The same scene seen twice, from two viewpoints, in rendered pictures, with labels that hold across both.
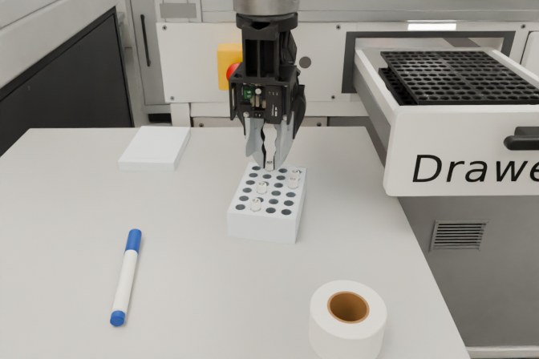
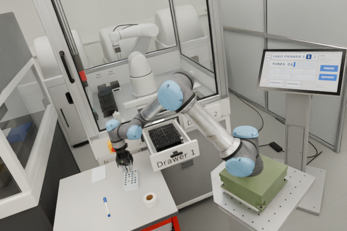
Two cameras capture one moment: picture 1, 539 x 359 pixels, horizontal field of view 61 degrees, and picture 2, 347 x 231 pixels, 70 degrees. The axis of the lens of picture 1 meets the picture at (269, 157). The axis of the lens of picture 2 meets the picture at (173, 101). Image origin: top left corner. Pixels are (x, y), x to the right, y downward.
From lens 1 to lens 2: 95 cm
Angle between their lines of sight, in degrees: 12
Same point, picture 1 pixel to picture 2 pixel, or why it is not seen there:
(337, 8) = not seen: hidden behind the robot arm
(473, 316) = (202, 184)
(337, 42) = not seen: hidden behind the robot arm
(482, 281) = (199, 174)
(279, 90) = (126, 159)
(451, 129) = (161, 156)
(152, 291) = (113, 208)
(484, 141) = (168, 156)
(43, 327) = (95, 222)
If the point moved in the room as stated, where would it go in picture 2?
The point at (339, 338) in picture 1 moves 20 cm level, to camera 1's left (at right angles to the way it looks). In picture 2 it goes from (148, 203) to (109, 218)
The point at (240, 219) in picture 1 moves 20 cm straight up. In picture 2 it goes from (126, 187) to (116, 159)
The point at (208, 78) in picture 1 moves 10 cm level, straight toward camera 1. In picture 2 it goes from (106, 150) to (109, 158)
